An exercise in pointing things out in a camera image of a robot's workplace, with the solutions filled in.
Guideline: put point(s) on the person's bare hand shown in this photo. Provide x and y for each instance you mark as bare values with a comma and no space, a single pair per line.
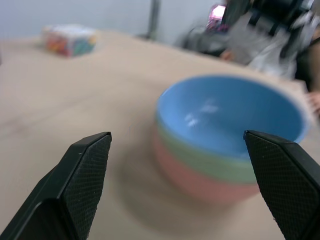
315,101

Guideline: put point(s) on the clear box of colourful items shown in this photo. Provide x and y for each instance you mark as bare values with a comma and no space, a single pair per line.
68,40

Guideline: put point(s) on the pink bowl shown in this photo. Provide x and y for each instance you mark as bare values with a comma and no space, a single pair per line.
200,186

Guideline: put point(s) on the grey metal pole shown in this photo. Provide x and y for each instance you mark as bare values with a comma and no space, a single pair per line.
153,17

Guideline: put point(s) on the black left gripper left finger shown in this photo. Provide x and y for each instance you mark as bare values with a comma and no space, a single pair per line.
75,190

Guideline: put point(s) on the seated person in grey clothes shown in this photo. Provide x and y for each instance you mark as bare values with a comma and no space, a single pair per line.
262,37

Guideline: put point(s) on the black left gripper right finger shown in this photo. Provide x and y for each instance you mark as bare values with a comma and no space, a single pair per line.
285,182

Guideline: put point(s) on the blue bowl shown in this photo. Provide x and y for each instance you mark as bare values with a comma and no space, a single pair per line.
230,112

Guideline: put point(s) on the green bowl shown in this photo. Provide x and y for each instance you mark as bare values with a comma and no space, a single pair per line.
200,160

